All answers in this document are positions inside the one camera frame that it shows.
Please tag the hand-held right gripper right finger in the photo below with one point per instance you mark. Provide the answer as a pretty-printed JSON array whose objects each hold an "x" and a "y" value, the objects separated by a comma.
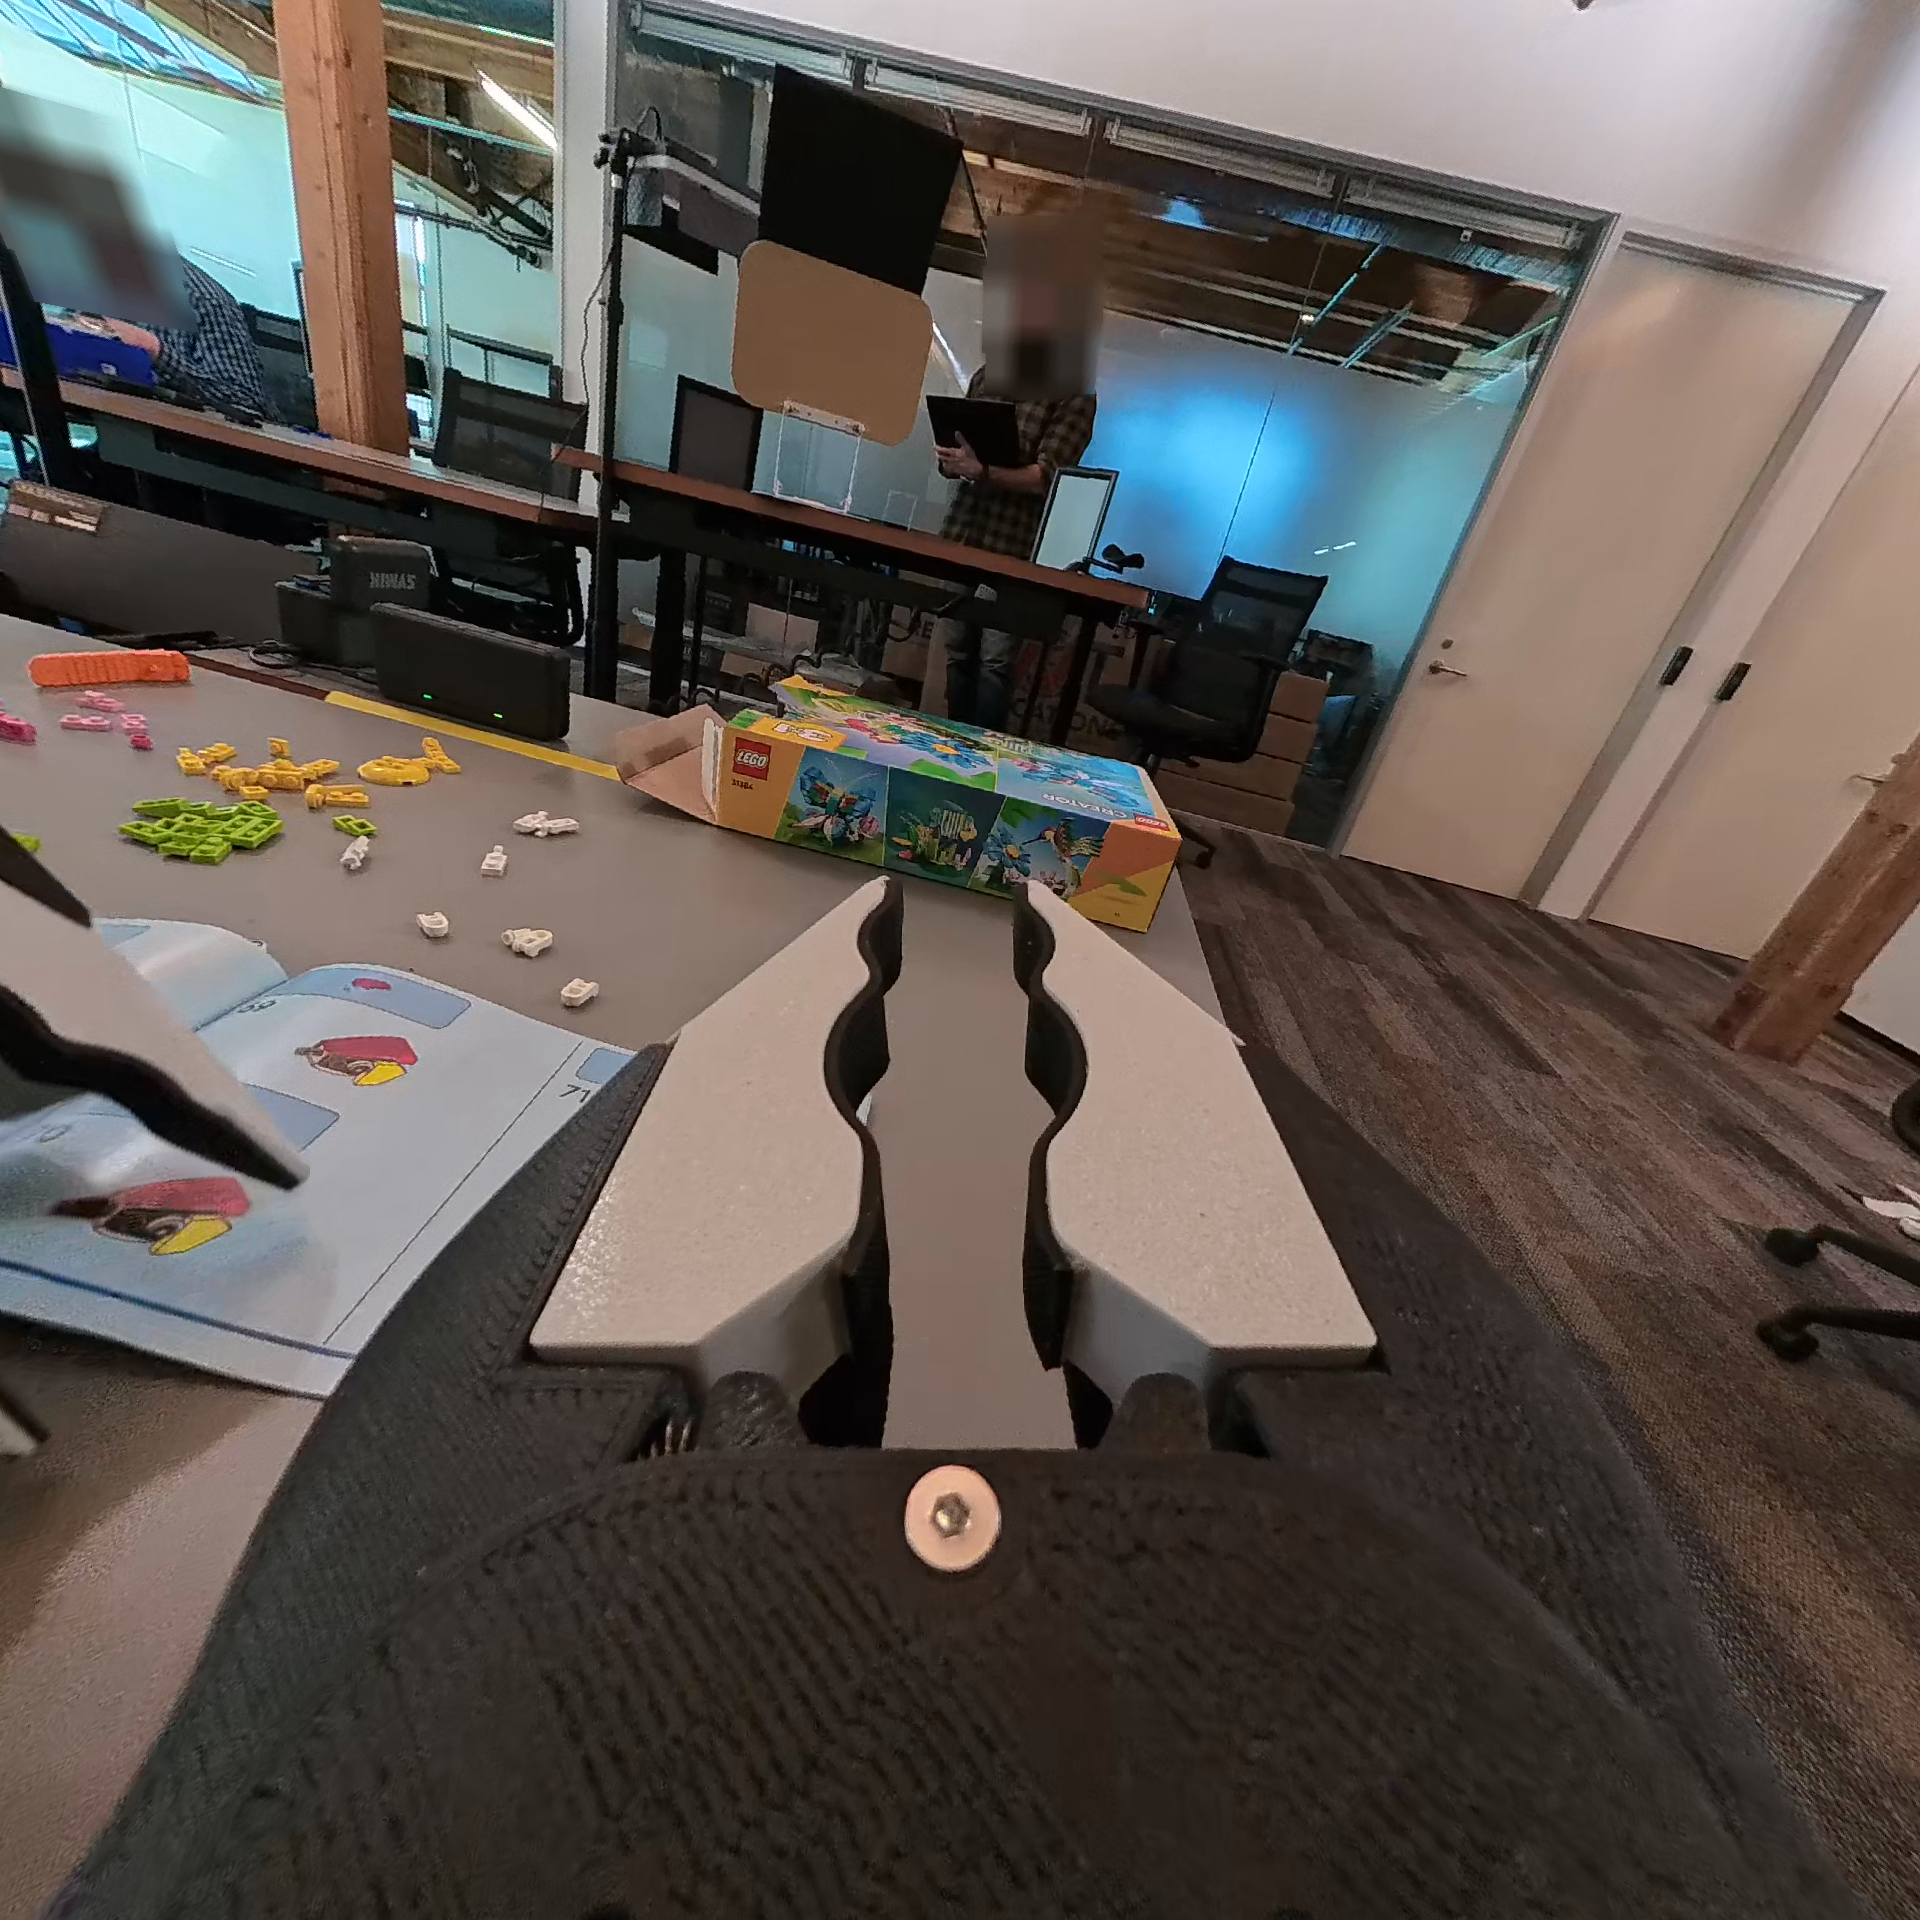
[{"x": 1185, "y": 1170}]

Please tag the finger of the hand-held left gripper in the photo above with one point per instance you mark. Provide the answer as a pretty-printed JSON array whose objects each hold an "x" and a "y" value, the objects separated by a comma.
[
  {"x": 120, "y": 1005},
  {"x": 15, "y": 1419}
]

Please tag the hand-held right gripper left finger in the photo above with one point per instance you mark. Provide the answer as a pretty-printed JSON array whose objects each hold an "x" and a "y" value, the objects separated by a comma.
[{"x": 721, "y": 1156}]

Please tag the lego instruction booklet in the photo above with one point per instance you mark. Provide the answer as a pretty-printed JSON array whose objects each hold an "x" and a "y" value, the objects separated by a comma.
[{"x": 420, "y": 1050}]

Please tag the pile of pink lego pieces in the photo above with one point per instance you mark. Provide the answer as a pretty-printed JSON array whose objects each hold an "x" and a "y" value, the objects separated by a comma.
[{"x": 93, "y": 723}]

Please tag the pile of lime lego pieces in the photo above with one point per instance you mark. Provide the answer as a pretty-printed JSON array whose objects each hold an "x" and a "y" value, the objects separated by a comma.
[{"x": 197, "y": 828}]

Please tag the orange lego piece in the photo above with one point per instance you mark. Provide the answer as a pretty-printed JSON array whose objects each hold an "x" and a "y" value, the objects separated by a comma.
[{"x": 106, "y": 670}]

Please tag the pile of yellow lego pieces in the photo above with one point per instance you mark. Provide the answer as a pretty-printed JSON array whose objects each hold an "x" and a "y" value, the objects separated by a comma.
[{"x": 271, "y": 776}]

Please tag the scattered white lego pieces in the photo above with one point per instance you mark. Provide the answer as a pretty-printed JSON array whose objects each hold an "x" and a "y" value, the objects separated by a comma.
[{"x": 529, "y": 941}]

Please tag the colourful lego box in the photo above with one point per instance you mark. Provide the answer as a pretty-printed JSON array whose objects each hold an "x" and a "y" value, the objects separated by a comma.
[{"x": 930, "y": 818}]

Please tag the dark grey equipment case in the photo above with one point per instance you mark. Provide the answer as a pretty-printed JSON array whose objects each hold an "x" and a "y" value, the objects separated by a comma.
[{"x": 149, "y": 569}]

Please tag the black printed box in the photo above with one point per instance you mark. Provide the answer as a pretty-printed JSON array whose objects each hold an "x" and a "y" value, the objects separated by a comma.
[{"x": 353, "y": 600}]

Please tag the yellow tape strip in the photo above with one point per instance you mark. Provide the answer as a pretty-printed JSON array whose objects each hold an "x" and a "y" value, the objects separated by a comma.
[{"x": 450, "y": 731}]

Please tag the cardboard box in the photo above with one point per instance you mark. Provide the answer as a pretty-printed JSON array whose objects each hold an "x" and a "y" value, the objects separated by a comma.
[{"x": 1289, "y": 751}]

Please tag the black power station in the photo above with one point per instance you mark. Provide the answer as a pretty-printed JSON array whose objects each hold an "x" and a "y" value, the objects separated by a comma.
[{"x": 473, "y": 691}]

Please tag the black office chair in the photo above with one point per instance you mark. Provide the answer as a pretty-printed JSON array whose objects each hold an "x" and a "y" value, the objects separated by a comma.
[
  {"x": 1222, "y": 645},
  {"x": 503, "y": 437}
]

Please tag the long wooden desk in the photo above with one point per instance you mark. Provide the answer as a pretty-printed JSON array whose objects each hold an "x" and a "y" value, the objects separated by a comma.
[{"x": 840, "y": 524}]

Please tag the black chair base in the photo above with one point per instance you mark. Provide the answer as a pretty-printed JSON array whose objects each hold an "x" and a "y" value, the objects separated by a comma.
[{"x": 1838, "y": 1275}]

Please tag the white screen monitor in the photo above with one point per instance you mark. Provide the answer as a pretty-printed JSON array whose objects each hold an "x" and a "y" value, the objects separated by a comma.
[{"x": 1074, "y": 516}]

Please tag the clear acrylic stand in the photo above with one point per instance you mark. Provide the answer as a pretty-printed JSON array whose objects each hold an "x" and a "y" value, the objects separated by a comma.
[{"x": 818, "y": 451}]

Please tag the wooden column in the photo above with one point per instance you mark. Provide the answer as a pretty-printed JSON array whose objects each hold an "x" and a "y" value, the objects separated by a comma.
[{"x": 341, "y": 225}]

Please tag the black monitor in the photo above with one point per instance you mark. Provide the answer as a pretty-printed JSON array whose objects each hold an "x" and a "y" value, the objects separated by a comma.
[{"x": 717, "y": 437}]

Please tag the black tripod stand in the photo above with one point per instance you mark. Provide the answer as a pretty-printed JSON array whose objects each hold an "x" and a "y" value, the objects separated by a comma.
[{"x": 605, "y": 419}]

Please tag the rounded wooden board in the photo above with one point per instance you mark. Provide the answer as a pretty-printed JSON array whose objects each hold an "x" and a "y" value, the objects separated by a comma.
[{"x": 829, "y": 341}]

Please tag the black square panel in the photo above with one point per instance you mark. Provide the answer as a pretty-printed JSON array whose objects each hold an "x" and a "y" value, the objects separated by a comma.
[{"x": 857, "y": 172}]

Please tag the slanted wooden post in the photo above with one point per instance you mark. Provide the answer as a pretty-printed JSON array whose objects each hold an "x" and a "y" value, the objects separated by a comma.
[{"x": 1824, "y": 916}]

